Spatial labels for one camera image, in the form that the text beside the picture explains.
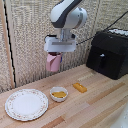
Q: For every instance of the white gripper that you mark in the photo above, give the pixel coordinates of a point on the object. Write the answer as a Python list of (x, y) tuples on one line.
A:
[(60, 45)]

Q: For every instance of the pink mug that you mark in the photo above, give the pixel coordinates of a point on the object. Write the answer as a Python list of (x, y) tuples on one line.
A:
[(53, 62)]

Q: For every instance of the yellow rectangular block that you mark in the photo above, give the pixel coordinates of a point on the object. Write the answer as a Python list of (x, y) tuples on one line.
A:
[(80, 87)]

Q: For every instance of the white bowl with yellow food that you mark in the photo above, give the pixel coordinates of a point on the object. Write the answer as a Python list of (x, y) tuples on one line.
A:
[(59, 93)]

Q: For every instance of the black box appliance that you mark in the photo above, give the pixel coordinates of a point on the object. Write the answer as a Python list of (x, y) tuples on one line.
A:
[(109, 53)]

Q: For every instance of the white floral rimmed plate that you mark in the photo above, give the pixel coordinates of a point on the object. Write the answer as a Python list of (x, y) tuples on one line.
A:
[(26, 104)]

